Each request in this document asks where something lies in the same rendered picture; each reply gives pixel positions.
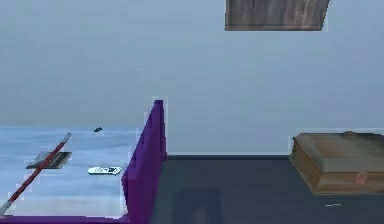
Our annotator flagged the white remote control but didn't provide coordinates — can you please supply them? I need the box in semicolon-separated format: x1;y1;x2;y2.
87;166;122;176

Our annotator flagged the grey flat book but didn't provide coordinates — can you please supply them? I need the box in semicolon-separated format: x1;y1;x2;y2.
25;151;73;170

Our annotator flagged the brown wooden chest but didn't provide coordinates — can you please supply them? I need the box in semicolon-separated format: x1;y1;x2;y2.
289;130;384;196

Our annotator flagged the red and grey baseball bat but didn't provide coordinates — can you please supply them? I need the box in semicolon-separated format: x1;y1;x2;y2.
0;132;72;216

